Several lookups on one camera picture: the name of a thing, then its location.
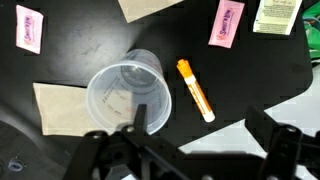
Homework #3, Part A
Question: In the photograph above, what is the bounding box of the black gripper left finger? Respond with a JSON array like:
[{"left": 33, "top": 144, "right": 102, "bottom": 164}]
[{"left": 63, "top": 103, "right": 191, "bottom": 180}]

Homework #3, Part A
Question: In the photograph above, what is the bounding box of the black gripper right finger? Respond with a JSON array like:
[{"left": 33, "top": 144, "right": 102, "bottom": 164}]
[{"left": 244, "top": 104, "right": 320, "bottom": 180}]

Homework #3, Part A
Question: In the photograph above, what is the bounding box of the clear plastic measuring cup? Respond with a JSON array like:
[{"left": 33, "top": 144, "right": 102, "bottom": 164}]
[{"left": 85, "top": 48, "right": 173, "bottom": 136}]

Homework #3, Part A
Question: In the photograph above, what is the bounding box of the orange and white marker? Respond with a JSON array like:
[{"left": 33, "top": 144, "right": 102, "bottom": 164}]
[{"left": 176, "top": 58, "right": 216, "bottom": 123}]

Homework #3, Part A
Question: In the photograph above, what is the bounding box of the white flat panel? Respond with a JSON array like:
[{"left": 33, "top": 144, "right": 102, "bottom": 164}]
[{"left": 178, "top": 64, "right": 320, "bottom": 158}]

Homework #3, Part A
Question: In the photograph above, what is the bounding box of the pale yellow printed packet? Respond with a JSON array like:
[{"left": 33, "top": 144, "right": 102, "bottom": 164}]
[{"left": 252, "top": 0, "right": 303, "bottom": 36}]

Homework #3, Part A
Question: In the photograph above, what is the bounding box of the large beige paper napkin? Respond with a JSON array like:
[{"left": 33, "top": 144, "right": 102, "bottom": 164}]
[{"left": 118, "top": 0, "right": 184, "bottom": 24}]

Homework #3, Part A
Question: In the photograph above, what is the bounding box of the pink sugar packet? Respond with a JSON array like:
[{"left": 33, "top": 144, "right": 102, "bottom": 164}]
[
  {"left": 15, "top": 4, "right": 45, "bottom": 55},
  {"left": 208, "top": 0, "right": 245, "bottom": 49}
]

